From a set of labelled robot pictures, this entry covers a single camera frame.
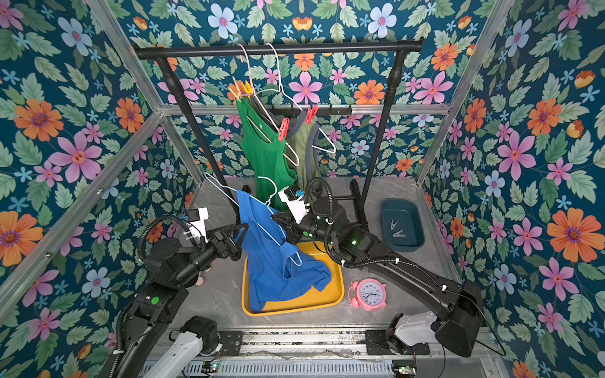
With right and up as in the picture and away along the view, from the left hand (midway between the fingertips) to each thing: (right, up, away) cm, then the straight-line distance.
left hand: (243, 227), depth 64 cm
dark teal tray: (+57, -3, +38) cm, 69 cm away
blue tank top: (+5, -16, +17) cm, 23 cm away
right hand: (+10, +5, 0) cm, 12 cm away
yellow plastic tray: (+17, -28, +18) cm, 38 cm away
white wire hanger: (+14, -9, +4) cm, 17 cm away
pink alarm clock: (+39, -26, +18) cm, 50 cm away
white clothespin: (+54, -7, +34) cm, 65 cm away
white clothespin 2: (+53, -4, +37) cm, 65 cm away
